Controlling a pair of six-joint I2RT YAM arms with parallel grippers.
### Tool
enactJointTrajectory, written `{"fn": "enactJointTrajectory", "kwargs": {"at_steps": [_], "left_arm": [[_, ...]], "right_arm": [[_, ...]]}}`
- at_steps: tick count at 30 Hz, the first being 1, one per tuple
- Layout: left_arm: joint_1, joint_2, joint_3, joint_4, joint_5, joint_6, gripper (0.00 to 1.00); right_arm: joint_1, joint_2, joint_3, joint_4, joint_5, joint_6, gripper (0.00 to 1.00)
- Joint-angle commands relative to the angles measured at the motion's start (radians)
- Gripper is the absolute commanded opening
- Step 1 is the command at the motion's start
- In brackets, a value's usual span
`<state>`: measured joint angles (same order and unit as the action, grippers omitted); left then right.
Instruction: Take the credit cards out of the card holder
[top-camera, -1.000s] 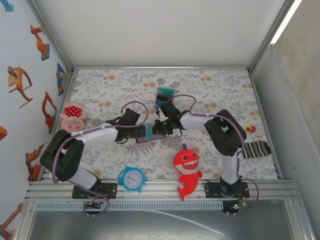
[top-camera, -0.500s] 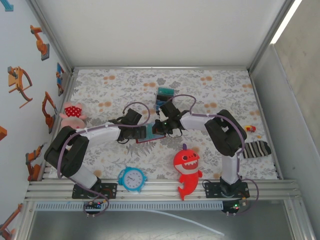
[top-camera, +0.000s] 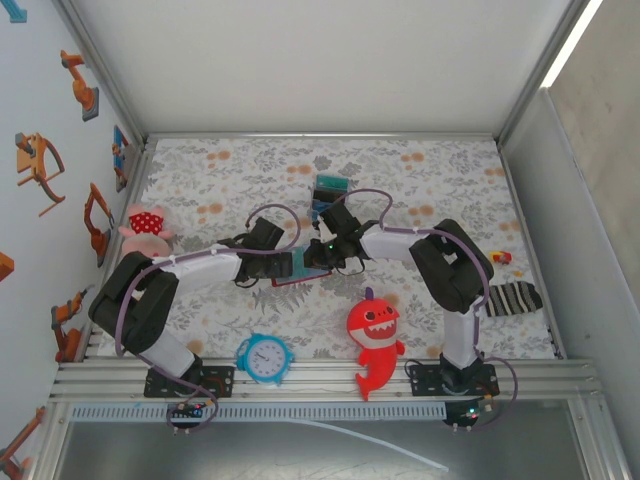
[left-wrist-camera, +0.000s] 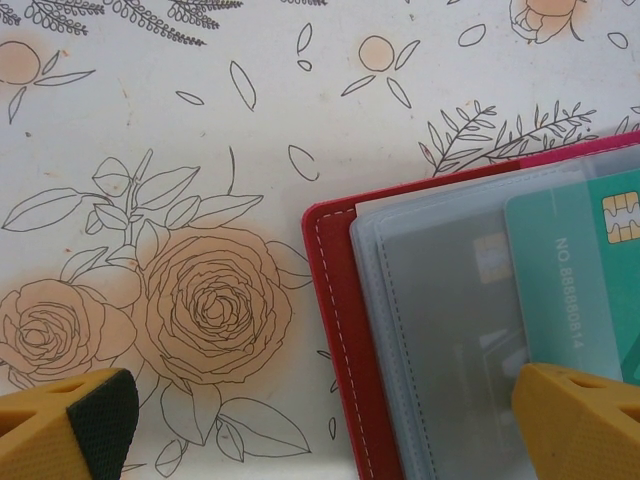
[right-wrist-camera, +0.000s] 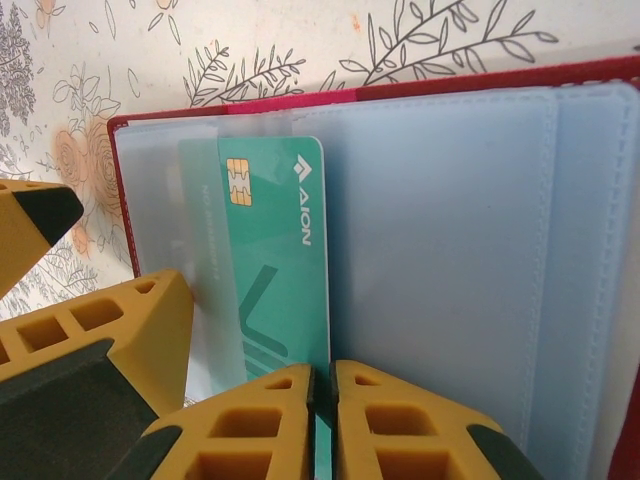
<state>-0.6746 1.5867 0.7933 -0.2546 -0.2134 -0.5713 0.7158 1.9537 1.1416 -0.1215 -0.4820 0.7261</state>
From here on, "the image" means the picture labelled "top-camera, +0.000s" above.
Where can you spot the red card holder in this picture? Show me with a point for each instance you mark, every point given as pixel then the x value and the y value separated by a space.
pixel 300 270

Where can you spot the black credit card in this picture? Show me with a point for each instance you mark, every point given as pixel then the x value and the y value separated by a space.
pixel 325 194

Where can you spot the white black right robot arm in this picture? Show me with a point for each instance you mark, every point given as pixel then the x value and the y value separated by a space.
pixel 385 245

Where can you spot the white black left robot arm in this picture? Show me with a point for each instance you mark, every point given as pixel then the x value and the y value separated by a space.
pixel 200 270

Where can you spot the blue alarm clock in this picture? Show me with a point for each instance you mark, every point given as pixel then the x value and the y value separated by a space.
pixel 264 357

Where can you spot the floral table mat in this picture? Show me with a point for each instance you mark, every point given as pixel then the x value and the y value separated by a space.
pixel 225 175

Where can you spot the red shark plush toy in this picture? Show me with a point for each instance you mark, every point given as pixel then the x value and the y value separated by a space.
pixel 375 350

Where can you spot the pink pig plush toy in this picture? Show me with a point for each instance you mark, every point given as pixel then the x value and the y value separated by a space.
pixel 145 222

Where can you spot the small red toy car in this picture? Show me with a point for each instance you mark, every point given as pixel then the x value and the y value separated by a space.
pixel 501 258

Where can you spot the left circuit board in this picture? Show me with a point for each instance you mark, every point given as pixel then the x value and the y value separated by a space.
pixel 186 411

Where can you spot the circuit board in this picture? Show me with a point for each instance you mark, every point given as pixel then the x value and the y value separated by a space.
pixel 186 411
pixel 467 414

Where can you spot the black white striped sock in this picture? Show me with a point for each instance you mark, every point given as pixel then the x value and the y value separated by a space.
pixel 515 299

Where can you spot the white plastic tube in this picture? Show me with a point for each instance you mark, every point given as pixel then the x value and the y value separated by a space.
pixel 400 450

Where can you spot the right circuit board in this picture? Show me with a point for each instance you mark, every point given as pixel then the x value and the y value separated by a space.
pixel 467 414

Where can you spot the white light strip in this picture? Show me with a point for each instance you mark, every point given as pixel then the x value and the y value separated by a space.
pixel 573 40

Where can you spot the aluminium back rail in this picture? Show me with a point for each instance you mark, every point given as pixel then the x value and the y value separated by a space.
pixel 320 135

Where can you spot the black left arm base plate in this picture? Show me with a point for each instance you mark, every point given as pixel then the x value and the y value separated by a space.
pixel 222 382

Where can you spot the aluminium front rail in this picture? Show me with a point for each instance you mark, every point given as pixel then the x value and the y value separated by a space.
pixel 325 377

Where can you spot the aluminium side rail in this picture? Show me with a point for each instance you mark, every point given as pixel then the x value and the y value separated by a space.
pixel 140 175

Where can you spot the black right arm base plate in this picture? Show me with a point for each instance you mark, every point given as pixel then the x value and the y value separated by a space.
pixel 425 380

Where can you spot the blue orange wall sticker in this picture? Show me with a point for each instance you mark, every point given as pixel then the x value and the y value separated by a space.
pixel 120 150

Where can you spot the aluminium frame post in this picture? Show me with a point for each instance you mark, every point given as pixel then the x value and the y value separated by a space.
pixel 104 70
pixel 537 70

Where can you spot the orange gripper claw wall sticker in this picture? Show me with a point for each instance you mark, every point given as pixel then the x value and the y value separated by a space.
pixel 30 160

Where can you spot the orange block wall sticker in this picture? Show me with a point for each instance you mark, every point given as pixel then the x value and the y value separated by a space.
pixel 5 267

